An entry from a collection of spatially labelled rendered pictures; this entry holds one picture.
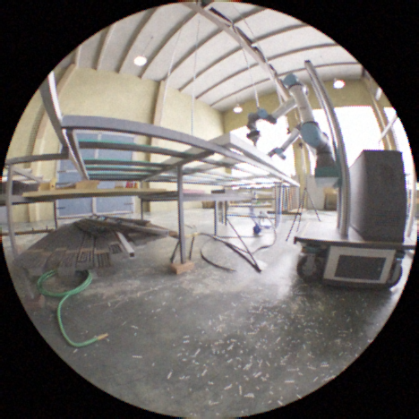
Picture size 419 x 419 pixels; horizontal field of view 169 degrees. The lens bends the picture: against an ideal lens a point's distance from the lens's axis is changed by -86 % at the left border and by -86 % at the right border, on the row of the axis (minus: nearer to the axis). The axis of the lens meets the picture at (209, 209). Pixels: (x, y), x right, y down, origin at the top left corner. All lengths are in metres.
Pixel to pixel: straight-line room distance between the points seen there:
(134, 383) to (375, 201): 1.31
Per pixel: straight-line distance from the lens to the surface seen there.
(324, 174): 0.88
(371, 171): 1.00
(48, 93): 0.51
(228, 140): 0.86
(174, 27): 8.45
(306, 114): 0.91
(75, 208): 7.09
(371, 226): 1.00
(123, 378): 0.62
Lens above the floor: 0.54
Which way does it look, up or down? 4 degrees down
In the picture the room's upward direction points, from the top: 1 degrees counter-clockwise
